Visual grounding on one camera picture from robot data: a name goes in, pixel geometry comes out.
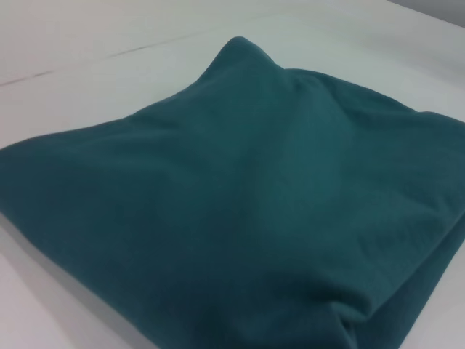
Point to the teal t-shirt with pink print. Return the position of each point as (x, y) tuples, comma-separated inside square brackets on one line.
[(236, 200)]

